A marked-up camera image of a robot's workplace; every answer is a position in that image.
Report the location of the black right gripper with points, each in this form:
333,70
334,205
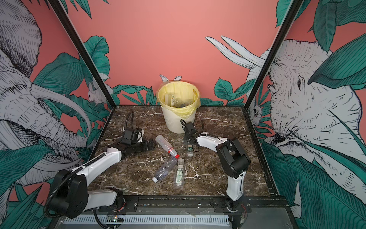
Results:
185,142

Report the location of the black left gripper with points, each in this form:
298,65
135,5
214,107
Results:
146,147

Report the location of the small clear bottle bird label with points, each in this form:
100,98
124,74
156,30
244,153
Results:
190,151

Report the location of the clear bottle blue cap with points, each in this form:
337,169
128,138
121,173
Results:
178,103

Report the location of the tall bottle red green label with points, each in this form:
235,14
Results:
169,99

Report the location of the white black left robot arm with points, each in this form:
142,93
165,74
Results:
69,195

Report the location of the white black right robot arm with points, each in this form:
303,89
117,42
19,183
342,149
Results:
235,163

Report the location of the white ribbed waste bin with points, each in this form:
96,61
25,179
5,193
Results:
173,121

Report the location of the yellow plastic bin liner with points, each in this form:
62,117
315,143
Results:
185,92

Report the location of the white bottle red band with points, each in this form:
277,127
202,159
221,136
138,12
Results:
166,146

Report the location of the clear bottle green label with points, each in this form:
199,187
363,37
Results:
179,176

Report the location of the clear bottle white cap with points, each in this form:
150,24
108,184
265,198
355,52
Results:
165,169

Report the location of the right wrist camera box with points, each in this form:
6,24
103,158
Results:
188,127

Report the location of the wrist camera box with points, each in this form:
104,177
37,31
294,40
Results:
132,136
188,127

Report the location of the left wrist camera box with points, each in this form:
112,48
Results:
132,136

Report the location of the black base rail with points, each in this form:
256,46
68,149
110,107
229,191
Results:
220,204

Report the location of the white slotted cable duct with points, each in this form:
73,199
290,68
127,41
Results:
216,220

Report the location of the black left frame post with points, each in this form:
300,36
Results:
79,45

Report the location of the black frame post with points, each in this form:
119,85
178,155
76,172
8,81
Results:
281,35
79,45

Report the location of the black right frame post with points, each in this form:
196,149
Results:
281,35

